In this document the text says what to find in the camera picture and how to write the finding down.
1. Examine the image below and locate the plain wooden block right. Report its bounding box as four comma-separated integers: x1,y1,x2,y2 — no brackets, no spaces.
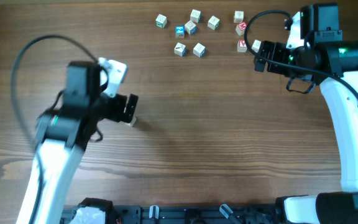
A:
252,40,261,52

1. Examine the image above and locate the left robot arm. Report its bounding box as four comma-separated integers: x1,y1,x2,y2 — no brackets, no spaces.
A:
17,58,139,223

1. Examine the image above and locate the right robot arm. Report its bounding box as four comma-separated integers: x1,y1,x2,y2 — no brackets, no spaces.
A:
250,3,358,223

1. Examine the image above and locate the wooden block blue side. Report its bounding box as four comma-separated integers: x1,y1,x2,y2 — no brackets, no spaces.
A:
193,43,206,57

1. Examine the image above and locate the slash wooden block blue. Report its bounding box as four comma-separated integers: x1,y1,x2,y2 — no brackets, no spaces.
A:
174,42,186,57

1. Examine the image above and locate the snail wooden block blue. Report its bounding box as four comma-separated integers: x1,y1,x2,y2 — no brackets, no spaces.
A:
185,21,197,35

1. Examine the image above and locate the wooden block top right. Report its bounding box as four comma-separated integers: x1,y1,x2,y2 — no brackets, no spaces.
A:
234,11,244,24

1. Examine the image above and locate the wooden block tower base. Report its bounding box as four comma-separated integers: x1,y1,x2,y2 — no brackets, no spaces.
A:
126,116,137,127

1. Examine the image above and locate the red A wooden block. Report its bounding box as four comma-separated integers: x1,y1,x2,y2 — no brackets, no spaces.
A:
237,40,247,53

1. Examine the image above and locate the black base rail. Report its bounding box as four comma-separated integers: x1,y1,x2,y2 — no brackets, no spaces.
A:
59,198,280,224

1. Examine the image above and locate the red M tilted block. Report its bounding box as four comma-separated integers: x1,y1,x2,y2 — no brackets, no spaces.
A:
236,22,247,35

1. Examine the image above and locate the blue number two block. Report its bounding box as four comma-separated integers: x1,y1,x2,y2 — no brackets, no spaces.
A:
175,26,185,39

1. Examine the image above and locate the plain wooden block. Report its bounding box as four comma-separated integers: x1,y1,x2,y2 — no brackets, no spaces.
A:
252,40,261,52
190,9,201,23

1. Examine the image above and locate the plain top wooden block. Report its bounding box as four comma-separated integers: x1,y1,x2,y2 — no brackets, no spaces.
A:
190,9,201,23

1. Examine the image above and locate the green edged wooden block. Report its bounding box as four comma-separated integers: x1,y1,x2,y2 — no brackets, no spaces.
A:
155,14,167,29

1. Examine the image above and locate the number one wooden block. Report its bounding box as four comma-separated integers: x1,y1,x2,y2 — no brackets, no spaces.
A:
208,16,220,30

